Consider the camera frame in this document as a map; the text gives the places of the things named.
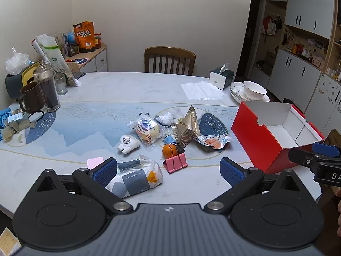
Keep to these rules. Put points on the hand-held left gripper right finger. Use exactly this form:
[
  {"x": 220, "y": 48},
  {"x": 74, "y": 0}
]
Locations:
[{"x": 231, "y": 171}]

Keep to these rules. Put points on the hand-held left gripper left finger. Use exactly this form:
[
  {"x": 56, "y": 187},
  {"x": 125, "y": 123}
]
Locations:
[{"x": 106, "y": 169}]

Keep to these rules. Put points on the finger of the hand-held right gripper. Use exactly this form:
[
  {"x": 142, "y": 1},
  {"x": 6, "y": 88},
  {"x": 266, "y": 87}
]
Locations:
[
  {"x": 301, "y": 156},
  {"x": 326, "y": 149}
]

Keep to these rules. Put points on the pink sticky notes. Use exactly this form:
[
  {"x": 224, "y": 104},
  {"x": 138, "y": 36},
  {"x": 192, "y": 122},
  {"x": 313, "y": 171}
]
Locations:
[{"x": 94, "y": 162}]

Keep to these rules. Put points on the grey white tissue pack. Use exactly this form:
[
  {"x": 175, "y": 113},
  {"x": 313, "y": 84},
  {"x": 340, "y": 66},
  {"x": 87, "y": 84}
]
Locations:
[{"x": 135, "y": 178}]

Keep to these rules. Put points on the white tooth plush toy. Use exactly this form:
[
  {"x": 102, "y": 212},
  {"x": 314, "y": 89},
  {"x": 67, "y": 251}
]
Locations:
[{"x": 129, "y": 144}]

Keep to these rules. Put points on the orange and white snack packet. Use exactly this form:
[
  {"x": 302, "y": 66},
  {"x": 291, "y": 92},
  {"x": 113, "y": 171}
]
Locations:
[{"x": 213, "y": 141}]

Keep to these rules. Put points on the red cardboard box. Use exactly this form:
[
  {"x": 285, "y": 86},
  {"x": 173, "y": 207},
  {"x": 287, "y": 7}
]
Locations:
[{"x": 255, "y": 141}]

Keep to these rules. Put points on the bread bun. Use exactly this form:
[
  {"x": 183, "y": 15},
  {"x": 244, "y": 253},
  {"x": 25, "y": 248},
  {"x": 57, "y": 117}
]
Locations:
[{"x": 146, "y": 132}]

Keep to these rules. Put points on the pink binder clip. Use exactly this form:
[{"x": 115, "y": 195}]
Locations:
[{"x": 175, "y": 162}]

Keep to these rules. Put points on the gold foil snack bag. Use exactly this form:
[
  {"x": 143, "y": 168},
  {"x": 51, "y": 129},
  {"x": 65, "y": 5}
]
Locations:
[{"x": 187, "y": 128}]

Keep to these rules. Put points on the orange tangerine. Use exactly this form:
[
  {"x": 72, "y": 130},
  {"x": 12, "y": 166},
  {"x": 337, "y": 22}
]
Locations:
[{"x": 169, "y": 150}]

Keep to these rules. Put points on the small blue labelled bottle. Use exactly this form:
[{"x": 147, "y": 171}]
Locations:
[{"x": 168, "y": 140}]

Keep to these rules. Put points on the white plastic bag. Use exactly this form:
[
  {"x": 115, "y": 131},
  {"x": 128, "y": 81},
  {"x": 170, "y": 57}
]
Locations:
[{"x": 165, "y": 118}]

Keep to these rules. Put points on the white marble desktop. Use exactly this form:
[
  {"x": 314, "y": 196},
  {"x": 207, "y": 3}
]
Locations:
[{"x": 120, "y": 85}]

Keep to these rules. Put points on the white gold-rimmed bowl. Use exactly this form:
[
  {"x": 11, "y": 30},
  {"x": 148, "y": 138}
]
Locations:
[{"x": 253, "y": 89}]

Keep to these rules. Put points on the white paper napkin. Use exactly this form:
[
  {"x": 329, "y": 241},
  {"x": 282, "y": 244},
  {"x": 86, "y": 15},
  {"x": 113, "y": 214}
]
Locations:
[{"x": 201, "y": 89}]

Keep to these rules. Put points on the dark tissue box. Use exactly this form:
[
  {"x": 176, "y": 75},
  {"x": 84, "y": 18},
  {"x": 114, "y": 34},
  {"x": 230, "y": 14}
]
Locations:
[{"x": 219, "y": 78}]

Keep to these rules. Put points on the small clear glass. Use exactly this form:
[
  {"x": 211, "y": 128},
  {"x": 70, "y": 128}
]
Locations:
[{"x": 61, "y": 85}]

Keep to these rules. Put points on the glass bottle with dark tea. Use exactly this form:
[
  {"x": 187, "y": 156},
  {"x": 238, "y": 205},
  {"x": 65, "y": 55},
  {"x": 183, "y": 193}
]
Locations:
[{"x": 49, "y": 90}]

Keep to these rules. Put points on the pile of olive paper wrappers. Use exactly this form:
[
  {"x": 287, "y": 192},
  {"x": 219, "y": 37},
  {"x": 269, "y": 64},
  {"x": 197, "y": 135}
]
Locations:
[{"x": 13, "y": 129}]

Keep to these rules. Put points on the brown mug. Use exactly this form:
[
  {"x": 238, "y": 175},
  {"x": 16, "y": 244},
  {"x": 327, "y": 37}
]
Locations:
[{"x": 32, "y": 98}]

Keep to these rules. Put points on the white side cabinet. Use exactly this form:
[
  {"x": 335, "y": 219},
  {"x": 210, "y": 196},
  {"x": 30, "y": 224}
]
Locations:
[{"x": 98, "y": 61}]

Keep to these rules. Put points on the blue cloth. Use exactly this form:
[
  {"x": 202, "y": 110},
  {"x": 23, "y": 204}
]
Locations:
[{"x": 4, "y": 116}]

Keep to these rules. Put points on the beige paper card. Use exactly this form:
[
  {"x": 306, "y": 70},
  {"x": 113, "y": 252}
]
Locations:
[{"x": 8, "y": 242}]

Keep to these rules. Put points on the dark jar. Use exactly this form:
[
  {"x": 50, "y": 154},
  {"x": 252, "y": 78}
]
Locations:
[{"x": 70, "y": 50}]

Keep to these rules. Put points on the clear bag with green label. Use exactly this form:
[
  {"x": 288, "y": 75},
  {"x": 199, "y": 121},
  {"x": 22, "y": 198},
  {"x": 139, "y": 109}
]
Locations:
[{"x": 54, "y": 56}]

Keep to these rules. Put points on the dark green yellow container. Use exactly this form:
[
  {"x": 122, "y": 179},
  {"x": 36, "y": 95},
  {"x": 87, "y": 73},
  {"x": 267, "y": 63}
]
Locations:
[{"x": 14, "y": 82}]

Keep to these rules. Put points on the red lidded jar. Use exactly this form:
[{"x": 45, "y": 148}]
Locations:
[{"x": 97, "y": 41}]

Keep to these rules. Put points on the brown wooden chair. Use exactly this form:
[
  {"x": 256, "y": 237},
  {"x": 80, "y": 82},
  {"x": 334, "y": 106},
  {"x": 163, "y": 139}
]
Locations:
[{"x": 170, "y": 54}]

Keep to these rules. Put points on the orange snack bag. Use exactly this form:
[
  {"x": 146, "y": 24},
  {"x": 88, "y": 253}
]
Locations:
[{"x": 84, "y": 38}]

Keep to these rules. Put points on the hanging red and white bag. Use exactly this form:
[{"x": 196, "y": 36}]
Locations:
[{"x": 269, "y": 26}]

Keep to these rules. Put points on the white paper roll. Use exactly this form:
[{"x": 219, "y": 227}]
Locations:
[{"x": 40, "y": 50}]

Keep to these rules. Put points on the white wooden cabinet unit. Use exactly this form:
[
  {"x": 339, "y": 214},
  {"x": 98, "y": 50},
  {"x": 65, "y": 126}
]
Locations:
[{"x": 301, "y": 13}]

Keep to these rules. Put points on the crumpled clear plastic bag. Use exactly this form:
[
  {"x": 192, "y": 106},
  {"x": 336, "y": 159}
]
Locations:
[{"x": 17, "y": 61}]

